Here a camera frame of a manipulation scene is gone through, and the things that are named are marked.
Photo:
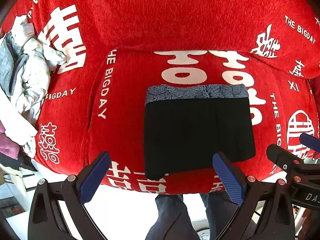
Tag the black pants grey patterned waistband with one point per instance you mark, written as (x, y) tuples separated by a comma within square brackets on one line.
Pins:
[(185, 126)]

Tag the pile of light clothes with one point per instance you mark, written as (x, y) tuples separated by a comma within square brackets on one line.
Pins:
[(26, 66)]

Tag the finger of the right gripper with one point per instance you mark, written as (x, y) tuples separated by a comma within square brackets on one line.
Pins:
[(310, 142)]

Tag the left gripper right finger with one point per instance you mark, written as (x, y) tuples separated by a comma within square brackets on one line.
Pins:
[(264, 209)]

